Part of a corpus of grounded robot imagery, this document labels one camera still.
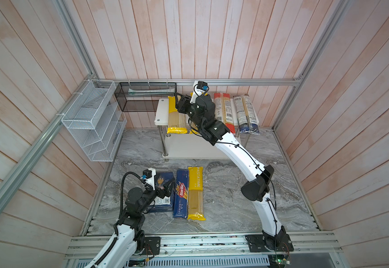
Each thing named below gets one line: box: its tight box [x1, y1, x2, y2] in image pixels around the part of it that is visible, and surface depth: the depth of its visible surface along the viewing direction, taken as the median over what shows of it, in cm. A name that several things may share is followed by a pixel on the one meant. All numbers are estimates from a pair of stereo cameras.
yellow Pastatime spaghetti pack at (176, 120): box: [166, 95, 188, 134], surface depth 72 cm
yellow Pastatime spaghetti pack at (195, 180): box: [187, 166, 207, 221], surface depth 88 cm
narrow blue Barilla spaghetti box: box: [172, 169, 189, 219], surface depth 87 cm
